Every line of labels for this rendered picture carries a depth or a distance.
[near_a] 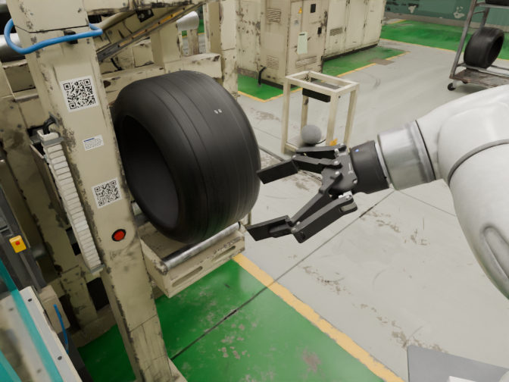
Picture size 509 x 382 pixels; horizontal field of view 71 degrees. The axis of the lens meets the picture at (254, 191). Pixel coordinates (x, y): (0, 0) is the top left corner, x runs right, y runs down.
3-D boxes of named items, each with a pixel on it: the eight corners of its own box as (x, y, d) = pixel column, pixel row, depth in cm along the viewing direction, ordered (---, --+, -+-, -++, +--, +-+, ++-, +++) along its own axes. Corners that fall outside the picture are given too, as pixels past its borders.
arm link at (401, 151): (423, 154, 56) (385, 167, 59) (410, 108, 51) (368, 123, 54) (439, 194, 50) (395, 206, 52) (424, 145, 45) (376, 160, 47)
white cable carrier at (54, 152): (92, 275, 113) (42, 136, 86) (85, 267, 116) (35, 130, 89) (106, 268, 115) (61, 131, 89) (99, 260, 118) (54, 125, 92)
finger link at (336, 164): (335, 167, 54) (341, 160, 55) (288, 155, 63) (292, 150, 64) (345, 184, 57) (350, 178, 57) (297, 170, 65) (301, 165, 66)
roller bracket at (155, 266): (164, 291, 120) (160, 270, 115) (112, 233, 144) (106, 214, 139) (173, 286, 122) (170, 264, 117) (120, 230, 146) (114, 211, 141)
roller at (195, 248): (164, 275, 123) (162, 266, 120) (157, 268, 125) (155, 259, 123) (241, 230, 142) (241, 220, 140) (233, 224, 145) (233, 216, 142)
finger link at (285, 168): (291, 161, 62) (291, 158, 63) (255, 173, 65) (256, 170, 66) (298, 173, 64) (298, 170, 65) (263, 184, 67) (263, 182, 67)
